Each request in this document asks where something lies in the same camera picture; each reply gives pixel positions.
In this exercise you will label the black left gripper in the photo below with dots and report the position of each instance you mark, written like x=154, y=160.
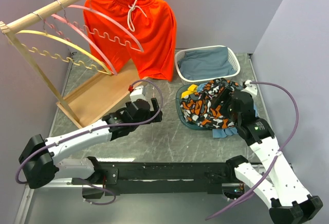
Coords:
x=152, y=114

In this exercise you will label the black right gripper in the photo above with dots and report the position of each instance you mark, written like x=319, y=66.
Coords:
x=226, y=96

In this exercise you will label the camouflage patterned shorts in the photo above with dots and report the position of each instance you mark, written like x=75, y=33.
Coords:
x=196, y=108

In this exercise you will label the light pink hanger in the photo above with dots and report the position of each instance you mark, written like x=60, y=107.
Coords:
x=108, y=18

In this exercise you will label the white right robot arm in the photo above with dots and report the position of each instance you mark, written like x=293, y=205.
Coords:
x=279, y=188

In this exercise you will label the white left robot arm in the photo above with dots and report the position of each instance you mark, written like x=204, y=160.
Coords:
x=45, y=159

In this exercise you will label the light blue shorts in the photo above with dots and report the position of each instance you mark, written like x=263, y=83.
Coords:
x=226, y=132

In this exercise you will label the yellow shorts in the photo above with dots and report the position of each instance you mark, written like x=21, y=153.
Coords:
x=190, y=90

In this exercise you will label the orange shorts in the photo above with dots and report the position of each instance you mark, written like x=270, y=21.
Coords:
x=153, y=24

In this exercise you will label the wooden clothes rack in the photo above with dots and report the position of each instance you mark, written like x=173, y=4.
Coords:
x=90, y=93

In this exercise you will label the dark green basket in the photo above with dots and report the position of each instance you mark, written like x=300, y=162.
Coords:
x=180, y=114

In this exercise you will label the white laundry basket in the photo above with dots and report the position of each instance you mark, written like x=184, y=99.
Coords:
x=232, y=62

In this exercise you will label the grey-blue cloth in basket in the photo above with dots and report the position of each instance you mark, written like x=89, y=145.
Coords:
x=205, y=63

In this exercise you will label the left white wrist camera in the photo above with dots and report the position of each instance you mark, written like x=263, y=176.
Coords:
x=137, y=93

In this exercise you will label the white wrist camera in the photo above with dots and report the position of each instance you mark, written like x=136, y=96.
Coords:
x=137, y=93
x=250, y=88

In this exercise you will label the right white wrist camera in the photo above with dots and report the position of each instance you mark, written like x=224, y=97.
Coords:
x=250, y=88

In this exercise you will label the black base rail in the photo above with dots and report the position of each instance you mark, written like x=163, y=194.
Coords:
x=162, y=177

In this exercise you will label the aluminium frame rail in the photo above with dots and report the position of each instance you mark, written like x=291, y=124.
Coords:
x=57, y=202

